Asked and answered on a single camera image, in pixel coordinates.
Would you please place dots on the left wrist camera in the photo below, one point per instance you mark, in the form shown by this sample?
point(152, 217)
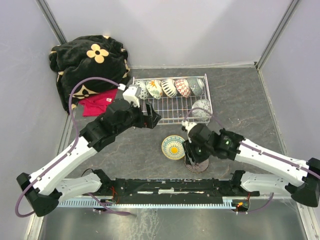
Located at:
point(131, 94)

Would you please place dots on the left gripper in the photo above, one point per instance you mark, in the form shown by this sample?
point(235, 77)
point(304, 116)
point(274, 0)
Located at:
point(143, 120)

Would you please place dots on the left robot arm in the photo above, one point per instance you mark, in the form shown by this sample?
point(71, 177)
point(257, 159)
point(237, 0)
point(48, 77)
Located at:
point(46, 188)

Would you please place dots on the yellow teal sun bowl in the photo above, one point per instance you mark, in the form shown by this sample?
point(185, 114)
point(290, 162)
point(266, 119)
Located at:
point(172, 147)

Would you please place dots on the purple striped bowl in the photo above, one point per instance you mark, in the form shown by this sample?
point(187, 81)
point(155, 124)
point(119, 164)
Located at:
point(198, 167)

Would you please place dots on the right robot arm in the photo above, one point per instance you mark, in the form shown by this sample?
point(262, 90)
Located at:
point(285, 175)

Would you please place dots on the white wire dish rack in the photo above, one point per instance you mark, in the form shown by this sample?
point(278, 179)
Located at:
point(173, 110)

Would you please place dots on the red cloth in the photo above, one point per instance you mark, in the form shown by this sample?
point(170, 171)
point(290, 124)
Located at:
point(96, 105)

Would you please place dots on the black floral fleece blanket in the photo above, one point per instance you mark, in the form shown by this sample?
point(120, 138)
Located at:
point(81, 64)

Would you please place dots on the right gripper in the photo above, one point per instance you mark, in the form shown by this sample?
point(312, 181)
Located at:
point(190, 156)

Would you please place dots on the blue triangle patterned bowl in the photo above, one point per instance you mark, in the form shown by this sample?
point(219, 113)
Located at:
point(182, 87)

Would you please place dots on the grey geometric patterned bowl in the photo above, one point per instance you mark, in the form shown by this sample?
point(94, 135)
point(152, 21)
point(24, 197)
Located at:
point(196, 85)

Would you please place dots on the multicolour bowl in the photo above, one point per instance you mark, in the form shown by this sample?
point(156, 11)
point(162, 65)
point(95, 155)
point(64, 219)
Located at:
point(203, 110)

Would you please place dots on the aluminium frame rail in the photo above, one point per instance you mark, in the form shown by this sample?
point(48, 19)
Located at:
point(168, 192)

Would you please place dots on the red patterned bowl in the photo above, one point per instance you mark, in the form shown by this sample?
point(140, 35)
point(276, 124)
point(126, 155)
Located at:
point(144, 94)

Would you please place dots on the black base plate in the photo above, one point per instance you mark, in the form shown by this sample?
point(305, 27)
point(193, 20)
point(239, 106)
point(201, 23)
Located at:
point(173, 191)

